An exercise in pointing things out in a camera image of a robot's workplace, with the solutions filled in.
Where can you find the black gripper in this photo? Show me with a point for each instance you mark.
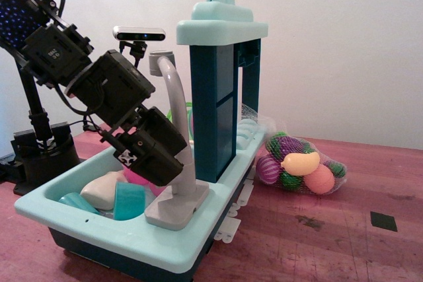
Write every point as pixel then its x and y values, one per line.
pixel 148 146

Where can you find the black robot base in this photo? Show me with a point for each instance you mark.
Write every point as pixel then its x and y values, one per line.
pixel 33 163

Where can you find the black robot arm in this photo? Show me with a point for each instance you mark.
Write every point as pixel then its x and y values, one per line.
pixel 48 51

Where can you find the pink toy bowl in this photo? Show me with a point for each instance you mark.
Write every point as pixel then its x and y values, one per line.
pixel 134 178

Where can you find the white toy dish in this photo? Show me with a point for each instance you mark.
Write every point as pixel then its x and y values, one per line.
pixel 100 192

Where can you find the grey toy faucet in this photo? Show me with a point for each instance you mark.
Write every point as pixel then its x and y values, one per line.
pixel 175 206

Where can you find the teal lying toy cup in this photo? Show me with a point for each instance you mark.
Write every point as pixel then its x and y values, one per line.
pixel 75 200

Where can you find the light blue toy sink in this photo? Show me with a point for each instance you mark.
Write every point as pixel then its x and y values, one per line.
pixel 136 247

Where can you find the purple striped toy ball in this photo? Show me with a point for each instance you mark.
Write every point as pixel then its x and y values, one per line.
pixel 268 169

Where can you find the light blue shelf top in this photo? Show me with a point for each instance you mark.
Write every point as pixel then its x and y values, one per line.
pixel 214 23

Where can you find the mesh bag of toys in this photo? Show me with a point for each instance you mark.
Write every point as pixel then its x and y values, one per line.
pixel 279 143

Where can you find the yellow toy fruit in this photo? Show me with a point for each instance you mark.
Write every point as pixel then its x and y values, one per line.
pixel 301 164

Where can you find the orange toy ball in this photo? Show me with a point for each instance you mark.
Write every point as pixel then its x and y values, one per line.
pixel 320 181

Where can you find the black tape square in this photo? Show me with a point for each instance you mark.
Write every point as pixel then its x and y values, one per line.
pixel 383 221

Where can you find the dark blue shelf frame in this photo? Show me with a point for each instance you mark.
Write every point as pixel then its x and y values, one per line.
pixel 221 78

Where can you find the silver depth camera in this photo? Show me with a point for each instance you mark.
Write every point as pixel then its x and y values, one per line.
pixel 125 33

